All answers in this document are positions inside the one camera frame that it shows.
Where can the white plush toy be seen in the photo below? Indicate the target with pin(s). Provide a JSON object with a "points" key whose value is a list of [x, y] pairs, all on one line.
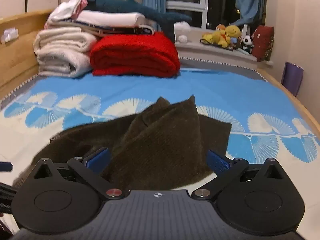
{"points": [[182, 28]]}

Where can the white folded quilt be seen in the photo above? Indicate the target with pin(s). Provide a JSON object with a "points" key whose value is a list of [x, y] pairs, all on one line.
{"points": [[110, 18]]}

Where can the panda plush toy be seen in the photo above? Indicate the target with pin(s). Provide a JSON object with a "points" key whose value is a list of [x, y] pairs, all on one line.
{"points": [[247, 43]]}

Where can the striped folded bedding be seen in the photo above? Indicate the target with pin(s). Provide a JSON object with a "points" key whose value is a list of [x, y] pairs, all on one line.
{"points": [[105, 29]]}

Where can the pink white folded cloth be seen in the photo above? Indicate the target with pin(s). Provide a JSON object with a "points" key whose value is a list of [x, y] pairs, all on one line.
{"points": [[66, 8]]}

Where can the red patterned cushion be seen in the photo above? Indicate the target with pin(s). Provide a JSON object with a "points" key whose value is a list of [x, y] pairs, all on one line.
{"points": [[262, 42]]}

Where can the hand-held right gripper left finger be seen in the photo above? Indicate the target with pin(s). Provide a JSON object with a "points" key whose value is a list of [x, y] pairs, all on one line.
{"points": [[98, 160]]}

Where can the red folded blanket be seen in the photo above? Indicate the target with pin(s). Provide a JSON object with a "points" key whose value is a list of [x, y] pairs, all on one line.
{"points": [[135, 55]]}

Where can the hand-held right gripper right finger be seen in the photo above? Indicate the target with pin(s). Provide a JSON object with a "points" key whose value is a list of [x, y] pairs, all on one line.
{"points": [[220, 163]]}

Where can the yellow duck plush toy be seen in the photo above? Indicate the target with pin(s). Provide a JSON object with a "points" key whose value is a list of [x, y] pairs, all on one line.
{"points": [[216, 38]]}

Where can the cream folded blanket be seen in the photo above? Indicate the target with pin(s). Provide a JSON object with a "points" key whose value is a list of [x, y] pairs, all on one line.
{"points": [[62, 52]]}

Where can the wooden bed frame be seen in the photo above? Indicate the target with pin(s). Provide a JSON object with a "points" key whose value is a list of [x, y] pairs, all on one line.
{"points": [[17, 57]]}

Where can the yellow smiley plush toy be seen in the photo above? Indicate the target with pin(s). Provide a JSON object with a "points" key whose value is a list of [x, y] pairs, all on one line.
{"points": [[233, 32]]}

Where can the dark teal shark plush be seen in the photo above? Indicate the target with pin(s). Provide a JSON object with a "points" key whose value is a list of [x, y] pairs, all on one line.
{"points": [[120, 5]]}

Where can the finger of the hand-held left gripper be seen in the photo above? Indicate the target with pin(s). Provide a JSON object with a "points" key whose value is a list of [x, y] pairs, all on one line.
{"points": [[5, 167]]}

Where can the blue white printed bed sheet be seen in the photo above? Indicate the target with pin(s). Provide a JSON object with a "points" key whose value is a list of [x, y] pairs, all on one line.
{"points": [[225, 92]]}

